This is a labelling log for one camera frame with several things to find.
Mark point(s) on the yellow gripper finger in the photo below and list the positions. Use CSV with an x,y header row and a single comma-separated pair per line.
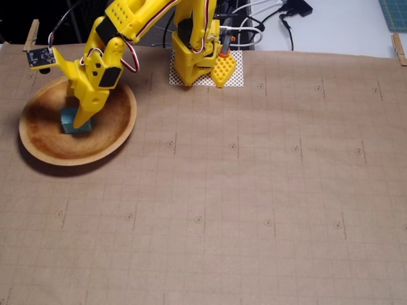
x,y
87,116
70,87

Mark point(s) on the blue foam block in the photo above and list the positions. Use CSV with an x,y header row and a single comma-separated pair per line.
x,y
68,122

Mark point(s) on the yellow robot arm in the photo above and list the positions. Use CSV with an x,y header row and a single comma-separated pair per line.
x,y
143,12

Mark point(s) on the yellow robot base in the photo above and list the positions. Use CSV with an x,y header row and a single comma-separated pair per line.
x,y
184,63

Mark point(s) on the round wooden bowl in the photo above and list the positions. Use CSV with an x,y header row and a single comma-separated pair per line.
x,y
105,136

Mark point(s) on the wooden clothespin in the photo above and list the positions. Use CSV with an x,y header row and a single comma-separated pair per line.
x,y
399,47
31,35

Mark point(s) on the grey mesh panel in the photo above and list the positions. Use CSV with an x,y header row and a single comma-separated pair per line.
x,y
152,36

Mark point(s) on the yellow waffle table clamp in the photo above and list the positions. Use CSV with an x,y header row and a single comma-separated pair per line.
x,y
222,70

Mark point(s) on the gridded gift wrap paper sheet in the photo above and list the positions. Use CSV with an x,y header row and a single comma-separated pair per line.
x,y
159,238

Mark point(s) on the white perforated mat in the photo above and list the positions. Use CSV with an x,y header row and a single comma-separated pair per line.
x,y
237,76

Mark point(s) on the black adapter box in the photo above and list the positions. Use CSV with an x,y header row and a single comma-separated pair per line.
x,y
299,6

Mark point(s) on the green cutting mat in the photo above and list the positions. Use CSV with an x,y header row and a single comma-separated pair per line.
x,y
395,14

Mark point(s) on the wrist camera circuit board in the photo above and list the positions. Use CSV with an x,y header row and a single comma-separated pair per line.
x,y
39,58

